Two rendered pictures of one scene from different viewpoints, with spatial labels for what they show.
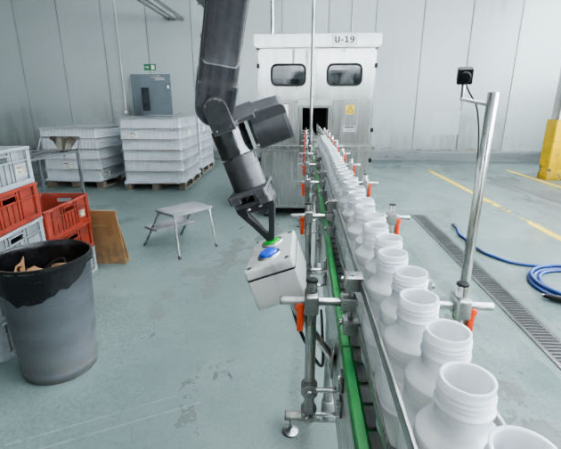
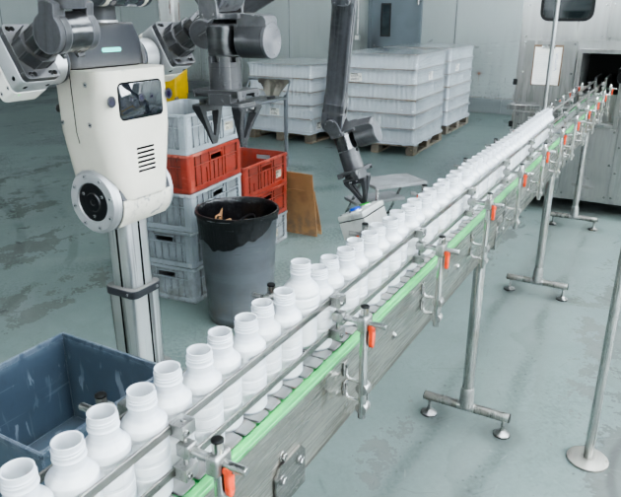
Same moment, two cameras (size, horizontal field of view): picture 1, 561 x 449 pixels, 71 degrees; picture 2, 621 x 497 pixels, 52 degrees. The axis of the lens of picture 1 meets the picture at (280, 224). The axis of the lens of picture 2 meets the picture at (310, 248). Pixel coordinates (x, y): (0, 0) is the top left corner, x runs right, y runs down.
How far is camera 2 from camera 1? 1.17 m
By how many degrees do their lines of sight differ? 25
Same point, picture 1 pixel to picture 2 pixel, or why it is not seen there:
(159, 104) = (403, 28)
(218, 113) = (332, 127)
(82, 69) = not seen: outside the picture
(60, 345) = (241, 292)
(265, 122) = (361, 132)
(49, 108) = not seen: hidden behind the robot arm
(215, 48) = (330, 97)
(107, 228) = (302, 193)
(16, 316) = (211, 258)
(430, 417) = not seen: hidden behind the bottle
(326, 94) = not seen: outside the picture
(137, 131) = (361, 72)
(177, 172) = (405, 130)
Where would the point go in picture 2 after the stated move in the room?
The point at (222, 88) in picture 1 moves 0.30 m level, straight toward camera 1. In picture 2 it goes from (334, 115) to (298, 135)
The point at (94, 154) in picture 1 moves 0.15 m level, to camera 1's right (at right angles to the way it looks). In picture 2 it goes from (307, 100) to (317, 100)
